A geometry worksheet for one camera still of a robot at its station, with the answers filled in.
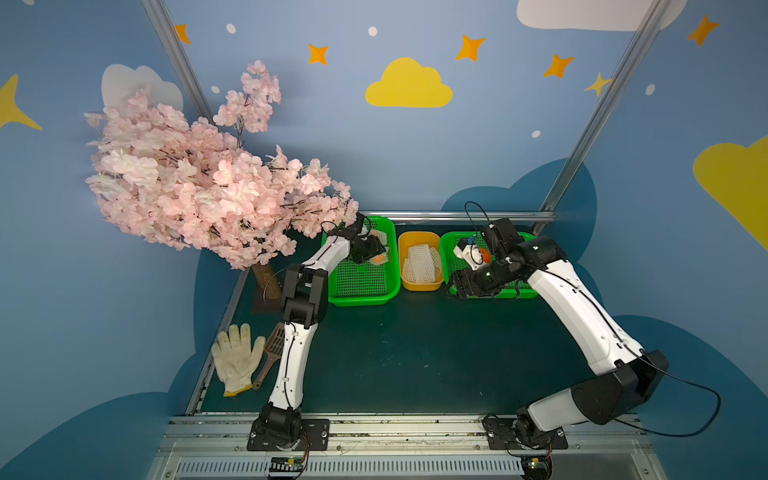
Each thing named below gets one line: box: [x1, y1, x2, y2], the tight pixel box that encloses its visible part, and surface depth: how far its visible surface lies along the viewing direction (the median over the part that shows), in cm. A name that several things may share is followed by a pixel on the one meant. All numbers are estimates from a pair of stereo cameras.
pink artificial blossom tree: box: [85, 60, 359, 299], surface depth 61 cm
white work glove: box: [211, 323, 266, 397], surface depth 88 cm
